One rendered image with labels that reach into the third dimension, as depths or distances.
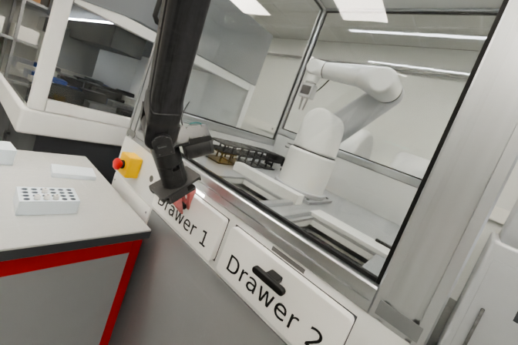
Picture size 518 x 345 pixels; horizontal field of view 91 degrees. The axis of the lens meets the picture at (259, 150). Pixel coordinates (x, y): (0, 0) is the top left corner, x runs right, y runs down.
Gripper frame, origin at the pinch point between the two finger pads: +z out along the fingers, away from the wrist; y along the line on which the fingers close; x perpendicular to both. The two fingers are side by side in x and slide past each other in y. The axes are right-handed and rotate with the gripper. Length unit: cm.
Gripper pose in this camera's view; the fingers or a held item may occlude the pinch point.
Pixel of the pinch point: (183, 208)
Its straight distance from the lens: 68.2
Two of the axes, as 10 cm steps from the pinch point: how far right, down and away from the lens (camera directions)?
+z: 0.5, 8.3, 5.6
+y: 6.8, -4.4, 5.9
